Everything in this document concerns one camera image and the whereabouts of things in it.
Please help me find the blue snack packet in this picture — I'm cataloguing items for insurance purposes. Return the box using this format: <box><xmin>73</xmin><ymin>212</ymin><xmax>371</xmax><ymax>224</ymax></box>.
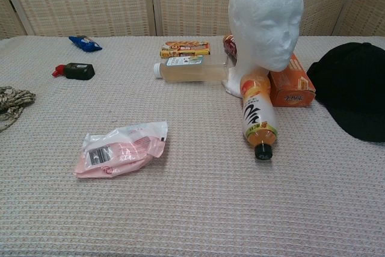
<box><xmin>68</xmin><ymin>35</ymin><xmax>103</xmax><ymax>52</ymax></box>

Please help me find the beige woven tablecloth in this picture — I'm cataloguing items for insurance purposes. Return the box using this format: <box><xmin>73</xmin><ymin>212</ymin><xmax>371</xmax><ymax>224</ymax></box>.
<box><xmin>0</xmin><ymin>36</ymin><xmax>385</xmax><ymax>257</ymax></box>

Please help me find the orange juice bottle black cap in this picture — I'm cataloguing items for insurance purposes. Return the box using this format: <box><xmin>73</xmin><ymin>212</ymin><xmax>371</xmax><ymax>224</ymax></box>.
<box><xmin>239</xmin><ymin>70</ymin><xmax>280</xmax><ymax>161</ymax></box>

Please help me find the white foam mannequin head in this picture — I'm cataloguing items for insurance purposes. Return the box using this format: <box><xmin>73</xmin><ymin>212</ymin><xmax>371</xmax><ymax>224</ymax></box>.
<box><xmin>221</xmin><ymin>0</ymin><xmax>303</xmax><ymax>99</ymax></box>

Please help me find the black bottle red cap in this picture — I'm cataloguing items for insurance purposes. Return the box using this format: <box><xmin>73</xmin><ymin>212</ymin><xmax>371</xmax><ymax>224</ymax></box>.
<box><xmin>52</xmin><ymin>62</ymin><xmax>96</xmax><ymax>81</ymax></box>

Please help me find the beige speckled rope bundle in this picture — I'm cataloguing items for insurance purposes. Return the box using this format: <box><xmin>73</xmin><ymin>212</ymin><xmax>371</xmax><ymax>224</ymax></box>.
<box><xmin>0</xmin><ymin>86</ymin><xmax>37</xmax><ymax>133</ymax></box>

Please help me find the orange cardboard box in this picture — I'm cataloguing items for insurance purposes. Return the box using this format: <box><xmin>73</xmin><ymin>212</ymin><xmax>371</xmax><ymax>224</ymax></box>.
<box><xmin>268</xmin><ymin>53</ymin><xmax>316</xmax><ymax>109</ymax></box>

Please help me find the yellow snack box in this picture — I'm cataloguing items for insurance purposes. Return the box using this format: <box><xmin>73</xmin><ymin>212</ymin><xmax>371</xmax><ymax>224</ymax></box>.
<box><xmin>159</xmin><ymin>40</ymin><xmax>212</xmax><ymax>59</ymax></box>

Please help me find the black baseball cap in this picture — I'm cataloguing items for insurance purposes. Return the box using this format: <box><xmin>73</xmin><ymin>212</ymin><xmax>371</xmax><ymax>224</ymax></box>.
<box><xmin>306</xmin><ymin>42</ymin><xmax>385</xmax><ymax>143</ymax></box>

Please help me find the clear bottle pale drink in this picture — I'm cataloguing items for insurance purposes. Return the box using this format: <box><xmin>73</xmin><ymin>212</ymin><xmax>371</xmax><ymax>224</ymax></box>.
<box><xmin>153</xmin><ymin>56</ymin><xmax>231</xmax><ymax>84</ymax></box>

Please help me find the pink white plastic package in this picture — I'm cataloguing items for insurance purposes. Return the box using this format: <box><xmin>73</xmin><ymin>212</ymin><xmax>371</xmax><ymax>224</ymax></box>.
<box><xmin>73</xmin><ymin>120</ymin><xmax>168</xmax><ymax>179</ymax></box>

